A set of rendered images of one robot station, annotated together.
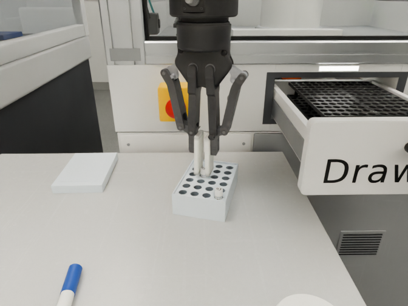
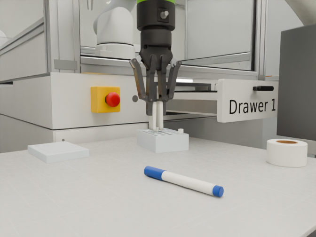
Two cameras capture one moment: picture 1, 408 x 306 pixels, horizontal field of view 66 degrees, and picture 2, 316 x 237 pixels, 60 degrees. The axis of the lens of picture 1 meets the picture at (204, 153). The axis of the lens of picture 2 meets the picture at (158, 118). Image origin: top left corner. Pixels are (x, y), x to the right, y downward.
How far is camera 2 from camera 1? 0.45 m
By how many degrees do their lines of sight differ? 42
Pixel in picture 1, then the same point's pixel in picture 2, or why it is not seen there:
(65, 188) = (59, 156)
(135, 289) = (192, 170)
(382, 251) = not seen: hidden behind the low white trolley
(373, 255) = not seen: hidden behind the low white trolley
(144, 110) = (77, 109)
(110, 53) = (55, 63)
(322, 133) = (226, 85)
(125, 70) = (65, 76)
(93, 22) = not seen: outside the picture
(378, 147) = (244, 93)
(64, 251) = (118, 173)
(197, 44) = (162, 40)
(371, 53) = (195, 73)
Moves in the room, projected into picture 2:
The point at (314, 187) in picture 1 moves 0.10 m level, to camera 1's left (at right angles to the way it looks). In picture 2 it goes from (226, 117) to (199, 119)
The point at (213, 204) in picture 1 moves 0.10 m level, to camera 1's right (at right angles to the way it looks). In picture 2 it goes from (182, 138) to (210, 133)
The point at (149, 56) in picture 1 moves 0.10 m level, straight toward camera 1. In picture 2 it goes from (83, 67) to (106, 64)
